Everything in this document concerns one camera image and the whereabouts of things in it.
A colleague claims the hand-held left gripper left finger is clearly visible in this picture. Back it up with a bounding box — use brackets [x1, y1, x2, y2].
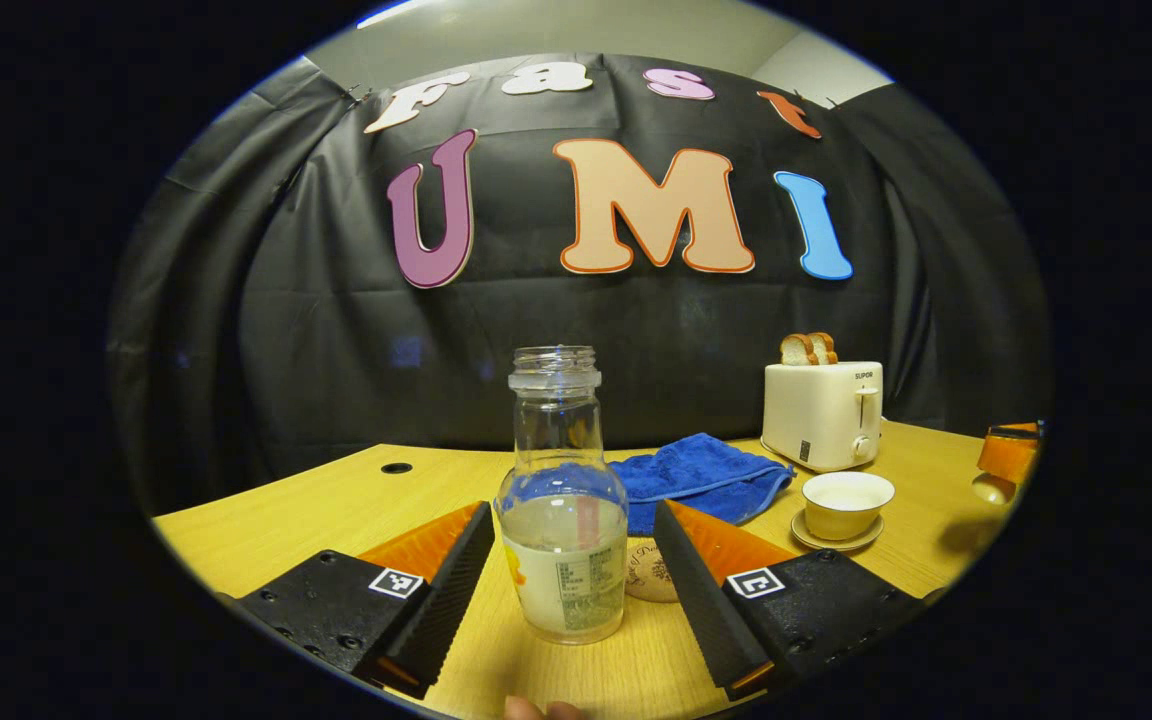
[236, 500, 495, 699]

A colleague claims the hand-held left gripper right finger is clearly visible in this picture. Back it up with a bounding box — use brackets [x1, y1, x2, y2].
[652, 498, 927, 701]

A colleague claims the round cork coaster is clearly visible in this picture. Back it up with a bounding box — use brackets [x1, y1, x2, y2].
[624, 538, 682, 604]

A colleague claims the clear water bottle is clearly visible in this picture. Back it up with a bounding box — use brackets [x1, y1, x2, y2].
[494, 346, 629, 646]

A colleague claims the yellow-green teacup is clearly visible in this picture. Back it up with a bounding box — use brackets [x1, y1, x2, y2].
[802, 471, 896, 542]

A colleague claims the blue towel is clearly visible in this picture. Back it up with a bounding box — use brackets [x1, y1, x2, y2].
[608, 432, 795, 536]

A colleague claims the yellow-green saucer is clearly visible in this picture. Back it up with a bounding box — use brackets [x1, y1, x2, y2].
[791, 510, 885, 553]

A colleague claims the cream toaster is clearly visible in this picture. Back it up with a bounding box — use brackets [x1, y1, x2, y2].
[762, 361, 884, 474]

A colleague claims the black backdrop cloth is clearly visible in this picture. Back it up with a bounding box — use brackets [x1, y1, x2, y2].
[106, 50, 1052, 511]

